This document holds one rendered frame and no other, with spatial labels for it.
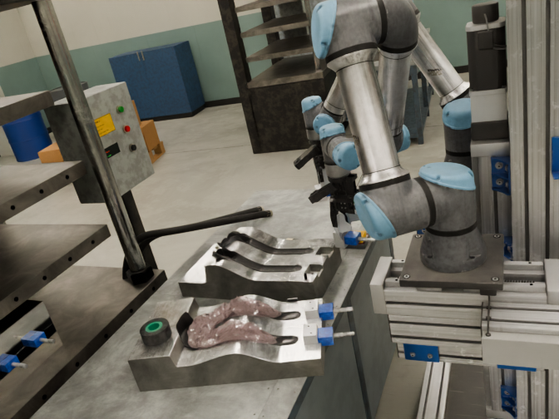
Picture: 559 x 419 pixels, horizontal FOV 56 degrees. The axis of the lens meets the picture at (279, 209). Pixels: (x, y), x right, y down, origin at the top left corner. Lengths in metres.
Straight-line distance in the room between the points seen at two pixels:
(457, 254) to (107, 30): 8.71
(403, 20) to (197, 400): 1.03
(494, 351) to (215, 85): 7.90
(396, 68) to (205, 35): 7.49
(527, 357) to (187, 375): 0.81
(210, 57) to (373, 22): 7.60
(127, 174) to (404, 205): 1.32
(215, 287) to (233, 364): 0.43
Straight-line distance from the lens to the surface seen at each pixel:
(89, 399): 1.60
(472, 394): 2.16
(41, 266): 1.87
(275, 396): 1.37
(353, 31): 1.17
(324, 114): 1.76
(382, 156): 1.16
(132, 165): 2.22
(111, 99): 2.17
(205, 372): 1.43
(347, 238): 1.67
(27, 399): 1.75
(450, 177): 1.18
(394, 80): 1.33
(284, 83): 5.52
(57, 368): 1.81
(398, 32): 1.23
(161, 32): 9.05
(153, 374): 1.48
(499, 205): 1.46
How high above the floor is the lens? 1.73
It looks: 24 degrees down
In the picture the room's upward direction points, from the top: 13 degrees counter-clockwise
